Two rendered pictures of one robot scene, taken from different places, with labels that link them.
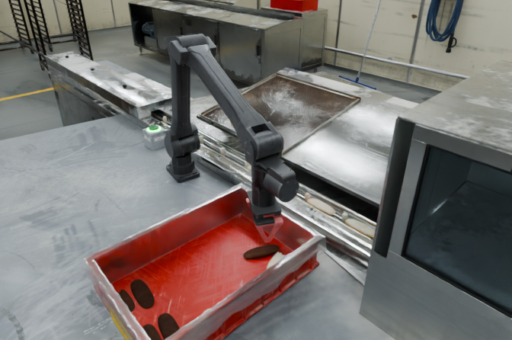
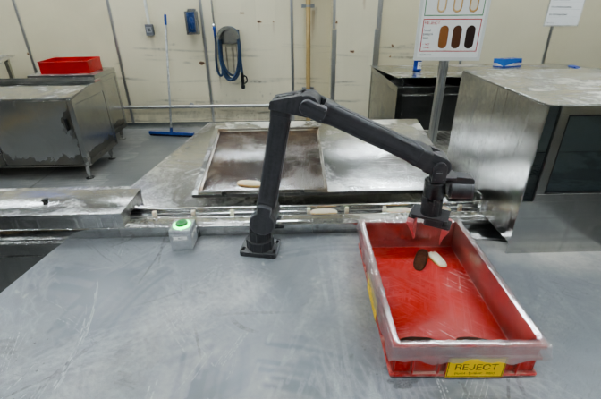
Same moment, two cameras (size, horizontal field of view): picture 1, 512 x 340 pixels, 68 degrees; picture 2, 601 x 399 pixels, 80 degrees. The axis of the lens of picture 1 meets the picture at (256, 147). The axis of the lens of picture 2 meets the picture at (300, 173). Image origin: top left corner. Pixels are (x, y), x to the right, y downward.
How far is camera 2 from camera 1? 1.00 m
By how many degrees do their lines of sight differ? 43
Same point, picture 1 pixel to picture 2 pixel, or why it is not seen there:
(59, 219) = (232, 369)
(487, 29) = (263, 65)
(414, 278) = (551, 203)
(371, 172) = (396, 174)
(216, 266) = (418, 288)
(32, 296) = not seen: outside the picture
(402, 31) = (195, 78)
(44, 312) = not seen: outside the picture
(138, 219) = (304, 306)
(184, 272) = (410, 309)
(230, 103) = (402, 140)
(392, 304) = (533, 230)
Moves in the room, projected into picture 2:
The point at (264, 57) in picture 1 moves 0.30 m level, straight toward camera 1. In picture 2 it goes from (79, 130) to (91, 138)
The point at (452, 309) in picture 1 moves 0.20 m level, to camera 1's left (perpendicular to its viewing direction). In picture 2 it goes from (573, 207) to (561, 238)
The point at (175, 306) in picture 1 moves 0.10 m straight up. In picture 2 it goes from (449, 330) to (457, 300)
